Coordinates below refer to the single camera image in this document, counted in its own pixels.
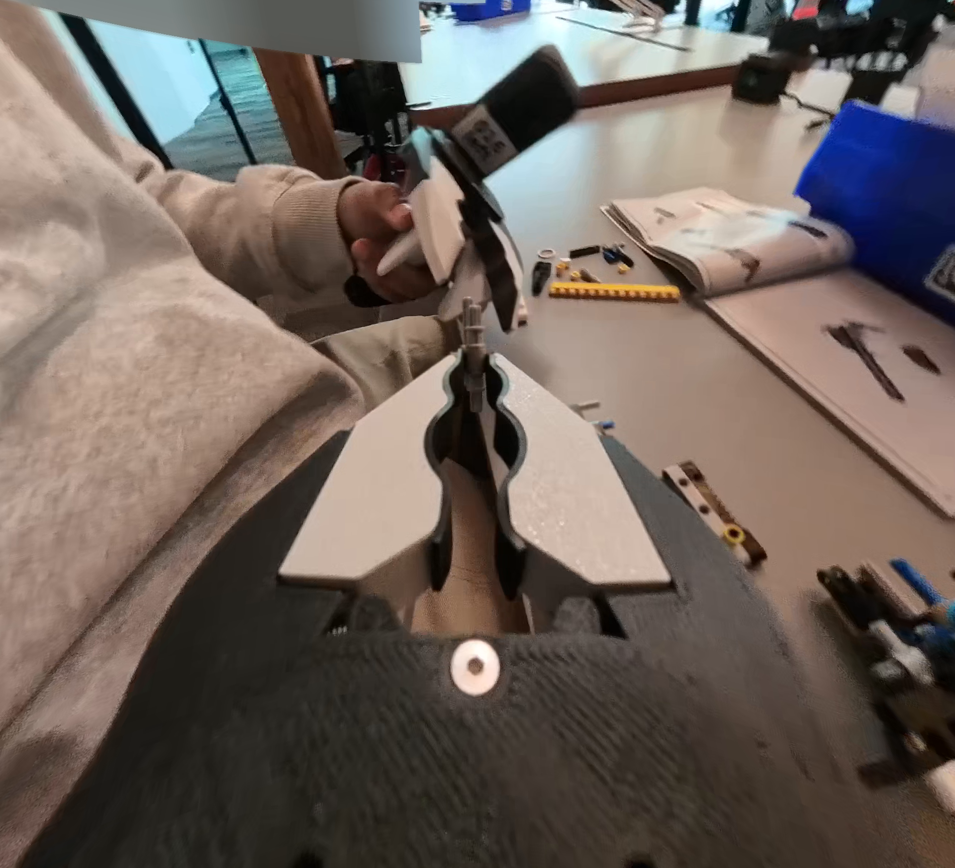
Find person's left forearm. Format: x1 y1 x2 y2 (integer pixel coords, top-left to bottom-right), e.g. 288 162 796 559
127 137 367 306

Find blue plastic bin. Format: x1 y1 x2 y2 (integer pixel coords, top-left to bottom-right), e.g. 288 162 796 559
793 100 955 326

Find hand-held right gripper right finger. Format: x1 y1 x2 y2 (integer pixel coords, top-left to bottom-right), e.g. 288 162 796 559
485 352 677 632

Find grey lego axle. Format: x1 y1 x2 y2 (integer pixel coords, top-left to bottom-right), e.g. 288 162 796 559
458 297 493 416

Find wooden table leg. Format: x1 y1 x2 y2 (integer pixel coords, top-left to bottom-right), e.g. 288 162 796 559
254 48 349 180

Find thin black strip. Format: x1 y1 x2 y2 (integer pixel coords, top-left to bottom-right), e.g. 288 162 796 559
555 15 692 54

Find black box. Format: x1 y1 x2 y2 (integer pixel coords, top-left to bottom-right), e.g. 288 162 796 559
732 53 793 105

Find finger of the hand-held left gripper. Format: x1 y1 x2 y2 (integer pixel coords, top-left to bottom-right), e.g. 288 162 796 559
469 215 532 334
437 255 487 322

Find large instruction sheet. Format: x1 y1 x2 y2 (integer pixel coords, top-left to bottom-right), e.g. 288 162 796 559
703 267 955 520

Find open instruction booklet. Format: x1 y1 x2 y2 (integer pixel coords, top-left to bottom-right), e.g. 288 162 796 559
600 186 857 298

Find partly built lego model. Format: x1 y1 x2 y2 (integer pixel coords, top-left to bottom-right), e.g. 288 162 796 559
816 558 955 788

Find person's left hand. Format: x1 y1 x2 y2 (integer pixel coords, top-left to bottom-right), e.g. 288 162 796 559
336 179 440 302

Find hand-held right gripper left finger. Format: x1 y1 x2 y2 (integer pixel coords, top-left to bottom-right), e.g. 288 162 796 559
278 352 464 632

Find grey zip sweatshirt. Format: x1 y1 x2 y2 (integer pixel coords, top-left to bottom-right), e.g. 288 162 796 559
0 0 449 862

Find black cable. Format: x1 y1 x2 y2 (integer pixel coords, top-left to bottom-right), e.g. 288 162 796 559
782 91 838 132

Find long yellow lego beam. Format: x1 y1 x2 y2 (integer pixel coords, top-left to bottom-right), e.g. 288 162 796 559
548 281 682 304

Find white and black lego beam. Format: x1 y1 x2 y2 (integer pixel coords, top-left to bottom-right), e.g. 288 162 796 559
662 460 768 568

